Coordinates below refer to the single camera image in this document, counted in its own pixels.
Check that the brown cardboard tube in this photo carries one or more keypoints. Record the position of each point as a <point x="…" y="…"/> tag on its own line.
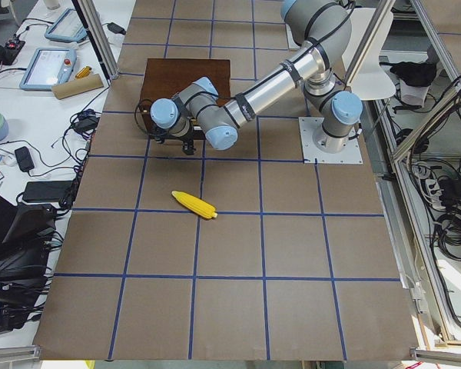
<point x="77" y="86"/>

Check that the blue teach pendant near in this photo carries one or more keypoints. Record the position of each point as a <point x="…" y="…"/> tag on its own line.
<point x="48" y="67"/>

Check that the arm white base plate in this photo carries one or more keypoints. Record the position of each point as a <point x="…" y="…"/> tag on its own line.
<point x="319" y="148"/>

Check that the blue teach pendant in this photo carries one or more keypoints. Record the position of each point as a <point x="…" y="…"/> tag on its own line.
<point x="67" y="28"/>
<point x="48" y="67"/>

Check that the blue teach pendant far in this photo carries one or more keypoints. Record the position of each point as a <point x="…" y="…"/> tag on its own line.
<point x="67" y="28"/>

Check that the gold cylindrical tool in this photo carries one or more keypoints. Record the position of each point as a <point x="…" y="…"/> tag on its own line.
<point x="84" y="72"/>

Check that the black power adapter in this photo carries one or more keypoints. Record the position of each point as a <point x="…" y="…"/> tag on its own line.
<point x="45" y="191"/>

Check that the yellow toy corn cob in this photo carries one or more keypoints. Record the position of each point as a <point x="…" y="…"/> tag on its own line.
<point x="196" y="205"/>

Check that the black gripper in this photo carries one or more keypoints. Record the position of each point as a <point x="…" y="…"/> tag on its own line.
<point x="187" y="147"/>

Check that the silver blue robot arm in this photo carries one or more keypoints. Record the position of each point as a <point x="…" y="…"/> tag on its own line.
<point x="322" y="29"/>

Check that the dark brown wooden drawer cabinet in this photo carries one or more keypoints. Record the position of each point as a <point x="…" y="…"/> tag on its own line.
<point x="164" y="77"/>

